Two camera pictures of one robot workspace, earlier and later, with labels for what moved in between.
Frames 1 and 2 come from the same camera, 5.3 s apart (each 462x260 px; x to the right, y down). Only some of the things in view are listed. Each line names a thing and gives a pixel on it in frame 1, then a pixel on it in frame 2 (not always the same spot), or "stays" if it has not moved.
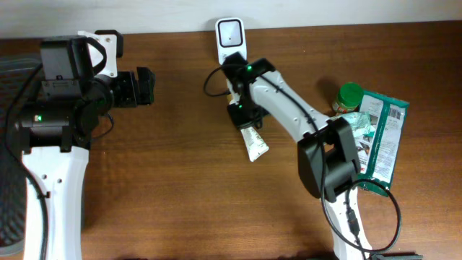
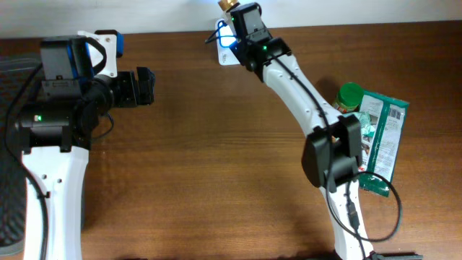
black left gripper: (133, 97) stays
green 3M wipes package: (377, 153) stays
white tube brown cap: (255, 145) → (225, 4)
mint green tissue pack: (359, 122) stays
